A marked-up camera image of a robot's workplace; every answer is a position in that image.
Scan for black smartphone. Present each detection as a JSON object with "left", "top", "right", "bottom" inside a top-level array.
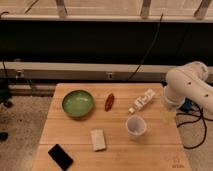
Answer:
[{"left": 48, "top": 144, "right": 73, "bottom": 171}]

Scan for blue connector box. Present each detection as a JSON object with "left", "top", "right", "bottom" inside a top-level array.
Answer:
[{"left": 180, "top": 99, "right": 192, "bottom": 112}]

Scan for grey metal wall rail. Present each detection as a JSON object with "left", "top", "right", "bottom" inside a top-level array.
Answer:
[{"left": 0, "top": 61, "right": 213, "bottom": 83}]

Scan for black floor cables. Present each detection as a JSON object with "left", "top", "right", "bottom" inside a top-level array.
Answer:
[{"left": 175, "top": 103, "right": 213, "bottom": 150}]

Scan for small white plastic bottle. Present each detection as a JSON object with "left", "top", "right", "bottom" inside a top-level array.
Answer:
[{"left": 128, "top": 89, "right": 155, "bottom": 114}]

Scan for white rectangular block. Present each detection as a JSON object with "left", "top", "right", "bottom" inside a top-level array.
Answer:
[{"left": 91, "top": 129, "right": 106, "bottom": 151}]

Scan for dark chair base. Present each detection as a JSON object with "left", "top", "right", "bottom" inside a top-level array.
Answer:
[{"left": 0, "top": 79, "right": 13, "bottom": 141}]

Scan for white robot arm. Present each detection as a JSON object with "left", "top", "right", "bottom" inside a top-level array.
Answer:
[{"left": 162, "top": 61, "right": 213, "bottom": 114}]

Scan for black hanging cable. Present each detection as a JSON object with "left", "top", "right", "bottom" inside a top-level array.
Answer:
[{"left": 125, "top": 13, "right": 165, "bottom": 83}]

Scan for green ceramic bowl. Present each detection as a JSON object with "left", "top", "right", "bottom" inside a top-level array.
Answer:
[{"left": 62, "top": 90, "right": 94, "bottom": 118}]

